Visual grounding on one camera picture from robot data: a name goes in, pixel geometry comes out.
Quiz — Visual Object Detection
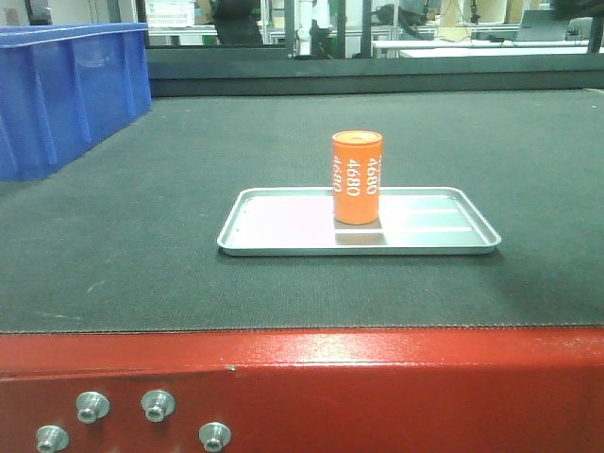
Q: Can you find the orange cylindrical capacitor 4680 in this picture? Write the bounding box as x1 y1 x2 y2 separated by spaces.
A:
332 130 383 225

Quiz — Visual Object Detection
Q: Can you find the dark conveyor belt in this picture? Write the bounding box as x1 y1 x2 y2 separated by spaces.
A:
1 89 603 332

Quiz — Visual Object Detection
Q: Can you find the blue crate on conveyor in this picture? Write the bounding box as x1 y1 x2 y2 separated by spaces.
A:
1 23 152 181

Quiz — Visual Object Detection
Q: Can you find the silver metal tray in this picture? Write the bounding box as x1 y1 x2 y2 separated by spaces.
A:
217 187 501 257

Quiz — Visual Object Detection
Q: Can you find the silver bolt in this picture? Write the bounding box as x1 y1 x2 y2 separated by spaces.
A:
75 391 110 424
198 422 232 453
141 390 176 423
36 425 70 453

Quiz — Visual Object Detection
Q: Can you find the white background table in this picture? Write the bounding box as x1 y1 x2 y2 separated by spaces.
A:
372 40 589 59

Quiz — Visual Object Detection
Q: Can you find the red conveyor frame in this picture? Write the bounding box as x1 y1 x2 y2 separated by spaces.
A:
1 327 603 452

